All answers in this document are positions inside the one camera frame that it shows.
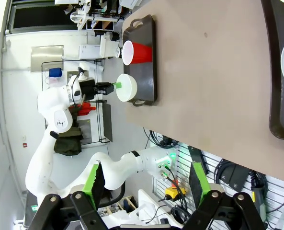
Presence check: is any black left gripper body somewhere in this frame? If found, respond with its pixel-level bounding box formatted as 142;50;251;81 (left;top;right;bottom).
80;80;98;101

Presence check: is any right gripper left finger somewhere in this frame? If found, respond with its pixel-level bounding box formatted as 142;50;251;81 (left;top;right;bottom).
28;161;109;230

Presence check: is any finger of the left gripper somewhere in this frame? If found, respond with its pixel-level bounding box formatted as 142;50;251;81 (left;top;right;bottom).
96;82;122;95

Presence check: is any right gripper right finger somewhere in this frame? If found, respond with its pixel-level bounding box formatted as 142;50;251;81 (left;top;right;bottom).
183;161;268;230

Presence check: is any red plastic cup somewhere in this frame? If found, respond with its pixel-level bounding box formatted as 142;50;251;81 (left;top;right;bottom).
122;40;153;66

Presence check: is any red plastic clamp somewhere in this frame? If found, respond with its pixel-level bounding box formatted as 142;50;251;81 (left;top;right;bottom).
78;102;96;116

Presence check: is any yellow emergency stop box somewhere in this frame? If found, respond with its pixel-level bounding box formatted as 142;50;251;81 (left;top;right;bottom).
165;181;186;201

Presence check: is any black power brick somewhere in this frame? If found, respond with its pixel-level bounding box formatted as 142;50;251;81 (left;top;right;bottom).
219;164;245;190

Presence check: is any black flat panel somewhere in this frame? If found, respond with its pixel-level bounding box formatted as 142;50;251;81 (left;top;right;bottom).
102;102;114;142

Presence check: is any blue box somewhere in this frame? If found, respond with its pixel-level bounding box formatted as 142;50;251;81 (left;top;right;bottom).
48;68;62;78

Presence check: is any white cardboard box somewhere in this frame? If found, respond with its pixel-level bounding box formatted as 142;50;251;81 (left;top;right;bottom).
79;44;101;59

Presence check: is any dark brown serving tray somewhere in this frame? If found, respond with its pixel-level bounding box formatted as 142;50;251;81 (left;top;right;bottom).
122;14;159;107
261;0;284;144

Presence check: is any white appliance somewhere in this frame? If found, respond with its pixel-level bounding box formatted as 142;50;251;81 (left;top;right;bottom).
100;32;120;58

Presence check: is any dark green cloth bag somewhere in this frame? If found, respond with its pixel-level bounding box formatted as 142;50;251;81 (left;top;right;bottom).
53;126;83;156

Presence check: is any grey handheld enabling device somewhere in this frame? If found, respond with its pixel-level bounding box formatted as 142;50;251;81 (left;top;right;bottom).
250;189;267;222

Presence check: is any white cluttered shelf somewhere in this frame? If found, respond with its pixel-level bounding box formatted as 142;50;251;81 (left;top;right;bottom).
69;0;125;32

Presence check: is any dark window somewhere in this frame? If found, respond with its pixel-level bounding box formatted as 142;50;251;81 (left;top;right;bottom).
6;0;79;34

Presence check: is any black table bracket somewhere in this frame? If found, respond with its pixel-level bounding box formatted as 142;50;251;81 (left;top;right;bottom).
188;145;209;175

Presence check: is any grey metal wall panel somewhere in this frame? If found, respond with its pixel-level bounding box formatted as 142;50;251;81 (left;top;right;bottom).
31;45;65;73

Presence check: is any black cable bundle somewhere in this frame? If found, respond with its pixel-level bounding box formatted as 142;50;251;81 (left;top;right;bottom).
143;128;181;150

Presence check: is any white slatted wall panel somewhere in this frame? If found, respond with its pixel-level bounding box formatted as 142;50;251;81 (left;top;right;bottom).
152;141;284;230

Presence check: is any white wall conduit pipe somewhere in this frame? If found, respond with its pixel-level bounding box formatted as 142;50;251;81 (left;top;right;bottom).
0;21;22;190

